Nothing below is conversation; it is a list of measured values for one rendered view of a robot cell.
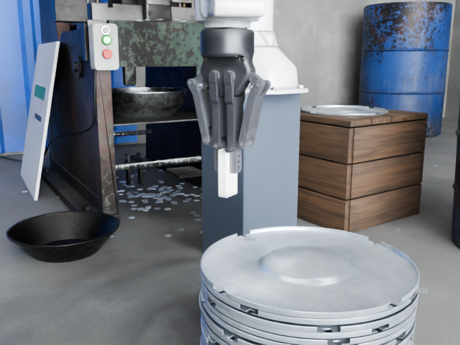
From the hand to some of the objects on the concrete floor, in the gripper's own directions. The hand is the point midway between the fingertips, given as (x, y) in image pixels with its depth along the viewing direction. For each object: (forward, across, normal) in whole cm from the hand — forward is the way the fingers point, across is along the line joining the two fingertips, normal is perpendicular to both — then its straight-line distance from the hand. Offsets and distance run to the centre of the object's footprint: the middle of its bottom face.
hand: (227, 172), depth 74 cm
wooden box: (+37, +24, -106) cm, 114 cm away
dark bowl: (+36, +72, -26) cm, 85 cm away
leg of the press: (+37, +121, -67) cm, 143 cm away
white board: (+37, +142, -70) cm, 163 cm away
